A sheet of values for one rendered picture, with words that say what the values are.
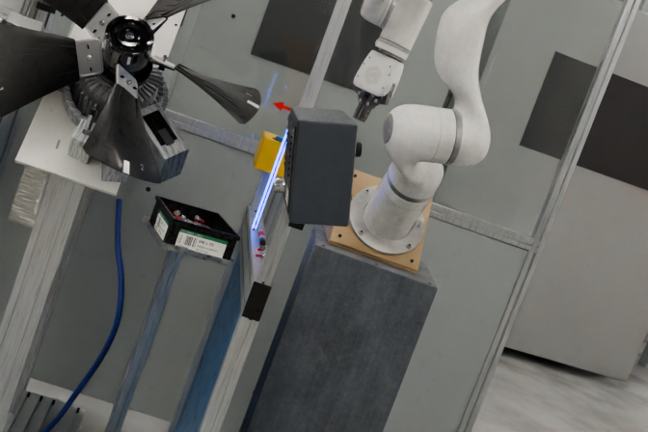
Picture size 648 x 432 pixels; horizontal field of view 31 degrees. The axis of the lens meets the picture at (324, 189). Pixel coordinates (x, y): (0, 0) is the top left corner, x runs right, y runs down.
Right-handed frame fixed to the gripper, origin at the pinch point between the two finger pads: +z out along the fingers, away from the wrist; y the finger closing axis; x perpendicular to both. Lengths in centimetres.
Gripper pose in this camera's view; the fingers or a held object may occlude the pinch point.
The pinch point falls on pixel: (362, 112)
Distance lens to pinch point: 287.4
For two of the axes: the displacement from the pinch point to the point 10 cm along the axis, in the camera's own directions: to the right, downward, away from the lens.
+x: 5.5, 1.9, 8.1
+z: -4.3, 9.0, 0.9
